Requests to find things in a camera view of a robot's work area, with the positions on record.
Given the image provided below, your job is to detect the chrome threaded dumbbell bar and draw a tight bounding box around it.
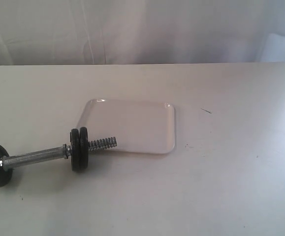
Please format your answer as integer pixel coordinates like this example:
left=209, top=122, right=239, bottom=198
left=0, top=137, right=117, bottom=170

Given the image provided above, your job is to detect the white plastic tray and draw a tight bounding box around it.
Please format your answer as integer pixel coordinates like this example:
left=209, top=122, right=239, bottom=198
left=77, top=99, right=175, bottom=154

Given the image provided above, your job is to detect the white curtain backdrop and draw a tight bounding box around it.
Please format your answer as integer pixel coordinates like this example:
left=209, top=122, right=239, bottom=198
left=0, top=0, right=285, bottom=65

